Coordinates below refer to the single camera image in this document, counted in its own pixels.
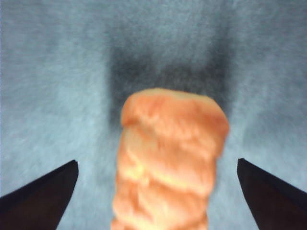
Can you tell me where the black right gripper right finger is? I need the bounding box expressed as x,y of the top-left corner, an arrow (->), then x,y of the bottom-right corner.
236,157 -> 307,230

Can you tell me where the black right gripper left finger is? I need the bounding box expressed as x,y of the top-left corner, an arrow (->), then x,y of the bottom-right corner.
0,160 -> 79,230

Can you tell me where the orange twisted bread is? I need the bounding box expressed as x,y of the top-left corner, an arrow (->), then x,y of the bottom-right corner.
110,87 -> 230,230

